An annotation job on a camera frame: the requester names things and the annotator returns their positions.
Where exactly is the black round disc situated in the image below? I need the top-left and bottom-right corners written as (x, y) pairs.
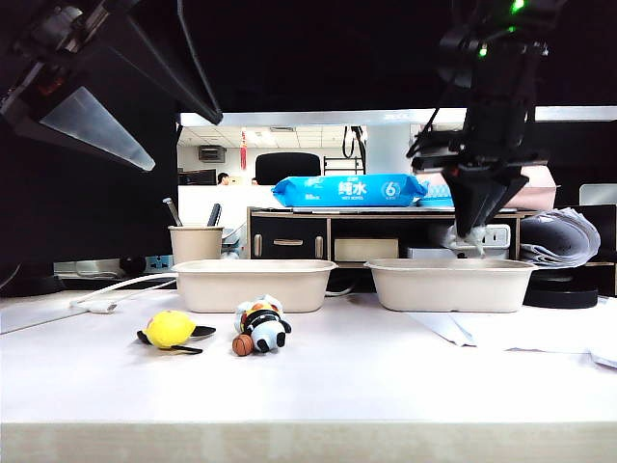
top-left (523, 277), bottom-right (600, 310)

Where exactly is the white USB cable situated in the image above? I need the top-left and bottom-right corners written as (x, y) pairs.
top-left (70, 272), bottom-right (179, 314)

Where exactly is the black wooden desk shelf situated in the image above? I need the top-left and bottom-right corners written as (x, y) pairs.
top-left (248, 204), bottom-right (617, 295)

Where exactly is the blank white paper sheet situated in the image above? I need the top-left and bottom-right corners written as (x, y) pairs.
top-left (585, 335), bottom-right (617, 370)
top-left (406, 311), bottom-right (478, 347)

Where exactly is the duck doll with basketball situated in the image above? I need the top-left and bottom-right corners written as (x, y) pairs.
top-left (232, 295), bottom-right (294, 358)

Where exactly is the white striped cat doll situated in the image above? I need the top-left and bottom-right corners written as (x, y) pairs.
top-left (445, 224), bottom-right (487, 258)

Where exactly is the white flat box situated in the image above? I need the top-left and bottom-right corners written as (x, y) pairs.
top-left (406, 245), bottom-right (512, 261)

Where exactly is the handwritten white paper sheet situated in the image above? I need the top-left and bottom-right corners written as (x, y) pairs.
top-left (457, 308), bottom-right (617, 354)

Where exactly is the yellow Pichu doll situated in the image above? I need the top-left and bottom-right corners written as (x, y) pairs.
top-left (137, 311), bottom-right (218, 356)

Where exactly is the blue wet wipes pack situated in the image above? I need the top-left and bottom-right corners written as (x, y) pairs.
top-left (271, 173), bottom-right (429, 208)

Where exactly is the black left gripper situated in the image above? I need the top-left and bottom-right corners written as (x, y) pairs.
top-left (0, 0), bottom-right (224, 173)

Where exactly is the white desk partition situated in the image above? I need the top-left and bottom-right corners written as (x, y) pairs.
top-left (176, 185), bottom-right (295, 259)

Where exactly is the black background monitor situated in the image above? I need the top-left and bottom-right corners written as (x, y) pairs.
top-left (178, 168), bottom-right (217, 187)

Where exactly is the beige pulp paper box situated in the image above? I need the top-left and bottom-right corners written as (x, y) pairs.
top-left (172, 259), bottom-right (339, 313)
top-left (364, 258), bottom-right (539, 313)

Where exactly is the grey metal panel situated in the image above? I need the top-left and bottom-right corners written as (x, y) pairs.
top-left (579, 183), bottom-right (617, 207)

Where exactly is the cream cardboard box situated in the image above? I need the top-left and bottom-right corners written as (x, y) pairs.
top-left (335, 238), bottom-right (400, 262)

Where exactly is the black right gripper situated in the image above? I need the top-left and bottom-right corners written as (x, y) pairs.
top-left (442, 89), bottom-right (550, 240)

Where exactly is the beige paper cup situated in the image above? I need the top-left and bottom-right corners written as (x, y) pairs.
top-left (168, 225), bottom-right (226, 265)

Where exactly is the black hanging hose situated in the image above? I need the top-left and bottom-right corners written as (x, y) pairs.
top-left (342, 124), bottom-right (368, 160)

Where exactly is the large black desk monitor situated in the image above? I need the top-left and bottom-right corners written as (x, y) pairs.
top-left (0, 110), bottom-right (180, 298)

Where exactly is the metal tool in cup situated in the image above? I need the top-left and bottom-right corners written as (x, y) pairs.
top-left (162, 196), bottom-right (184, 228)

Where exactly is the black metal rack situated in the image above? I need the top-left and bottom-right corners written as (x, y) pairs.
top-left (323, 154), bottom-right (366, 177)

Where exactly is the folded paper stack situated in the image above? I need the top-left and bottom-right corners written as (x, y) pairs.
top-left (518, 206), bottom-right (603, 268)

